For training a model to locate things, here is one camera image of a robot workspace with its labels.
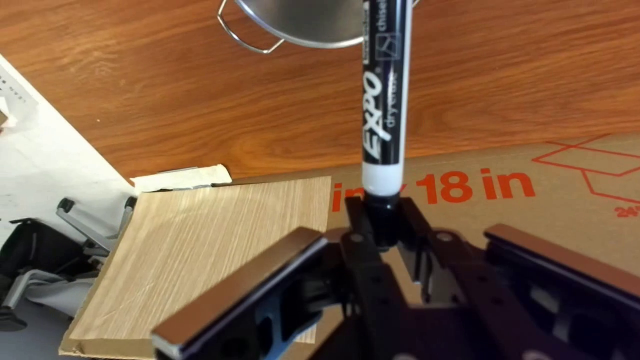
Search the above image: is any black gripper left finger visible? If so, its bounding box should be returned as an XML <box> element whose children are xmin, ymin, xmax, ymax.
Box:
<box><xmin>151</xmin><ymin>195</ymin><xmax>410</xmax><ymax>360</ymax></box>

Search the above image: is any light wood grain board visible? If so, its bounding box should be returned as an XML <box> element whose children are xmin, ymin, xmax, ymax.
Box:
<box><xmin>59</xmin><ymin>173</ymin><xmax>337</xmax><ymax>360</ymax></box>

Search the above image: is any black Expo dry-erase marker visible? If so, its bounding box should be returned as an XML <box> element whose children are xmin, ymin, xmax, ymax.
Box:
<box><xmin>358</xmin><ymin>0</ymin><xmax>417</xmax><ymax>249</ymax></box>

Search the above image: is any small silver pot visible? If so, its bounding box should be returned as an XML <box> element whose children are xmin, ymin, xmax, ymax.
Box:
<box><xmin>216</xmin><ymin>0</ymin><xmax>425</xmax><ymax>56</ymax></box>

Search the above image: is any brown cardboard box red print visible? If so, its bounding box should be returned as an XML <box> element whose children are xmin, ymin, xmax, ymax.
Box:
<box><xmin>232</xmin><ymin>131</ymin><xmax>640</xmax><ymax>275</ymax></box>

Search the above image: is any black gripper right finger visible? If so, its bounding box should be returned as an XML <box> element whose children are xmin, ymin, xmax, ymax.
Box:
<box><xmin>399</xmin><ymin>195</ymin><xmax>640</xmax><ymax>360</ymax></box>

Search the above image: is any gray metal bracket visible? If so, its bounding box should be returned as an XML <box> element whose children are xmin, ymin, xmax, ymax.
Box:
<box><xmin>54</xmin><ymin>193</ymin><xmax>140</xmax><ymax>253</ymax></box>

